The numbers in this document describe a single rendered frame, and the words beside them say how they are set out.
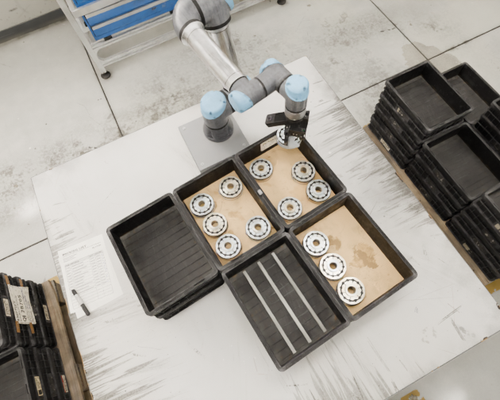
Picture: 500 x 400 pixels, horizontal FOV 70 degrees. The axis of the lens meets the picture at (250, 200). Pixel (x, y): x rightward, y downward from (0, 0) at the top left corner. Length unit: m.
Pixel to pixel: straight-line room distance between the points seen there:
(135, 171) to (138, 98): 1.30
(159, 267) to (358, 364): 0.87
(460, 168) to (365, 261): 1.05
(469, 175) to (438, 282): 0.84
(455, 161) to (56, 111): 2.88
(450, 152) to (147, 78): 2.29
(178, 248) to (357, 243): 0.73
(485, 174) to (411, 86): 0.65
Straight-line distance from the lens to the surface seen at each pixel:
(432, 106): 2.37
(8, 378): 2.27
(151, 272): 1.52
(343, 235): 1.50
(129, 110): 3.03
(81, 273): 1.78
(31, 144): 3.23
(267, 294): 1.42
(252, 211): 1.51
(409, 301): 1.64
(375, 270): 1.49
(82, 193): 1.93
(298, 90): 1.16
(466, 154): 2.41
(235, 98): 1.18
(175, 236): 1.53
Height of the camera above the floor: 2.24
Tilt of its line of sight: 67 degrees down
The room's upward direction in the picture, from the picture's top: 9 degrees counter-clockwise
